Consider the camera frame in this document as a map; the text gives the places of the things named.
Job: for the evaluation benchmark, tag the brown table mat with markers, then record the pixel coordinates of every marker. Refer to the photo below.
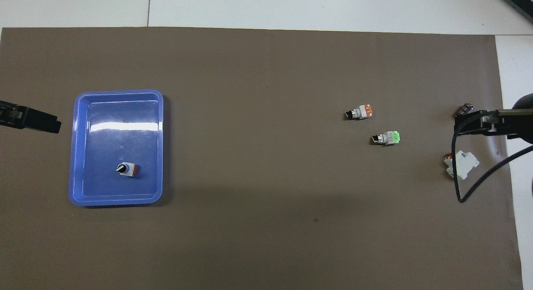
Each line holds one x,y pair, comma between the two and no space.
266,198

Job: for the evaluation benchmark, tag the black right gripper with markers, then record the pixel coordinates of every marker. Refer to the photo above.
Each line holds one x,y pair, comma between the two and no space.
524,127

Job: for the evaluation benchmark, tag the white circuit breaker red lever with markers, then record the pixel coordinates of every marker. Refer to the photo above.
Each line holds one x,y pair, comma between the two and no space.
464,163

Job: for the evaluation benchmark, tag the blue plastic tray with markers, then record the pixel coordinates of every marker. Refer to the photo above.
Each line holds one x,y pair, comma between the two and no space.
120,127

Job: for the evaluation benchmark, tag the small black terminal block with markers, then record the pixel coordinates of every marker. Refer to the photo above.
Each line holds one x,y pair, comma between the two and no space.
463,110

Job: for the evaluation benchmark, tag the green selector switch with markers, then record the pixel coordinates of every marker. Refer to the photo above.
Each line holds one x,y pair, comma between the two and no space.
391,137

